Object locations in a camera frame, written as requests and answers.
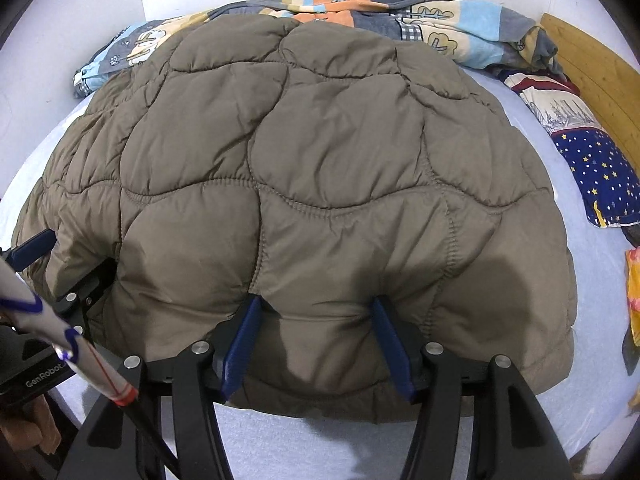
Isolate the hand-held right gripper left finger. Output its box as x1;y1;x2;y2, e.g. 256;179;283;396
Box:
57;294;265;480

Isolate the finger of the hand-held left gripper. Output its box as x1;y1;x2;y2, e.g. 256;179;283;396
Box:
0;228;56;273
50;257;118;346

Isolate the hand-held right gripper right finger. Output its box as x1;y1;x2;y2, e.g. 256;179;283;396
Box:
369;295;573;480

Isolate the olive quilted jacket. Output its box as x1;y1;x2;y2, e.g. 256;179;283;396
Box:
12;12;578;423

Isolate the person's left hand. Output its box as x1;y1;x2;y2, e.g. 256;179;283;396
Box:
0;397;63;461

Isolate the yellow and pink floral cloth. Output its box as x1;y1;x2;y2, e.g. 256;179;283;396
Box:
625;246;640;348

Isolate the navy star print pillow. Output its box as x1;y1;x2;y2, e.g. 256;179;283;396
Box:
550;127;640;229

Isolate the white and red printed pillow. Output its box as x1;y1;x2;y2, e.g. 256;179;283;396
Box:
492;67;601;136

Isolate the patchwork cartoon quilt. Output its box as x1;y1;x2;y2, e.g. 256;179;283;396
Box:
72;0;561;100

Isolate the wooden headboard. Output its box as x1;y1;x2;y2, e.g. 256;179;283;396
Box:
540;12;640;171

